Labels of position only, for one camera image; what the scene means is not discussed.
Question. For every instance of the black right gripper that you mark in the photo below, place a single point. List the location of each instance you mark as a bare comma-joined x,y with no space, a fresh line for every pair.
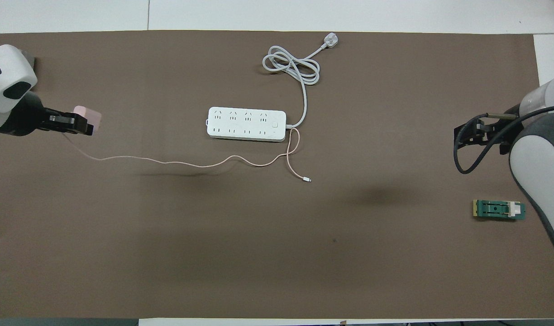
501,133

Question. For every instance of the green and yellow fixture block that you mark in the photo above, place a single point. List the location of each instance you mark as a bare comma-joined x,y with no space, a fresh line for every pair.
489,209

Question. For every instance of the brown table mat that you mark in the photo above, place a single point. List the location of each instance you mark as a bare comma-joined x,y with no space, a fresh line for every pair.
277,226

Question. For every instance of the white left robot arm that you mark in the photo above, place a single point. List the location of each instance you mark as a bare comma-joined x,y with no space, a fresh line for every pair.
7,77

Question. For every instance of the pink charger adapter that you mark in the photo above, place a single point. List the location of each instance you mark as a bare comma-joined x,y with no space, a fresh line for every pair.
92,117

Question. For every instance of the white power strip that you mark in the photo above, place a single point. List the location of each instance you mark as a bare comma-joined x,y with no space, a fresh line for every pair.
245,124

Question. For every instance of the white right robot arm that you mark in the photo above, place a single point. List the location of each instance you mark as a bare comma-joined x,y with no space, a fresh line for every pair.
542,163

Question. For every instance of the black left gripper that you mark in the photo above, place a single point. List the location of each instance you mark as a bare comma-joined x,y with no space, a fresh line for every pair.
26,117

